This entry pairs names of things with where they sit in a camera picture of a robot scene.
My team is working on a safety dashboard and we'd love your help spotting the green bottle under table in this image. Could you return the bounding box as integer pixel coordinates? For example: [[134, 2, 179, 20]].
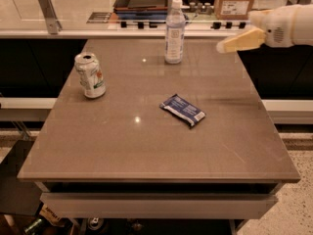
[[23, 218, 45, 235]]

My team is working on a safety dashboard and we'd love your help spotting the blue snack packet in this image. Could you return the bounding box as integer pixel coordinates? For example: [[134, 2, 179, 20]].
[[159, 94, 206, 127]]

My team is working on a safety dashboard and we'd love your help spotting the blue plastic water bottle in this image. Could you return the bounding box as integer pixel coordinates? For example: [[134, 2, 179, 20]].
[[164, 0, 186, 64]]

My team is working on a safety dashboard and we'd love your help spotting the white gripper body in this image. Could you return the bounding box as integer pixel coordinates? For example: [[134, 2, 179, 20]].
[[261, 6, 298, 48]]

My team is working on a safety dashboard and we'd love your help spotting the brown cardboard box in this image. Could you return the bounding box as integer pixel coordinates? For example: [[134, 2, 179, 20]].
[[214, 0, 254, 20]]

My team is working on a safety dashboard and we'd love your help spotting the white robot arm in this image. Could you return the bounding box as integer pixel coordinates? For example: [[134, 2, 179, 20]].
[[216, 4, 313, 53]]

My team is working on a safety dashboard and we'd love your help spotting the left metal rail bracket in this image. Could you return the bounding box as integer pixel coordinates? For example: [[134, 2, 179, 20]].
[[38, 0, 62, 34]]

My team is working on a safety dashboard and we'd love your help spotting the white table drawer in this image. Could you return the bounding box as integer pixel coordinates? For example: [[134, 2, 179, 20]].
[[41, 193, 278, 219]]

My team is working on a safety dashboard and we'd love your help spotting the white green 7up can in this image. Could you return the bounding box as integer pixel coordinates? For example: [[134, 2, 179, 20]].
[[74, 52, 106, 99]]

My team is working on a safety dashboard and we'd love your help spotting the dark tray with items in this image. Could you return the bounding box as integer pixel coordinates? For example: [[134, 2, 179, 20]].
[[113, 0, 168, 21]]

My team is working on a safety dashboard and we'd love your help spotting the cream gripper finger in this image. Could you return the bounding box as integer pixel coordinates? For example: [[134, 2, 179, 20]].
[[216, 27, 265, 53], [248, 10, 270, 27]]

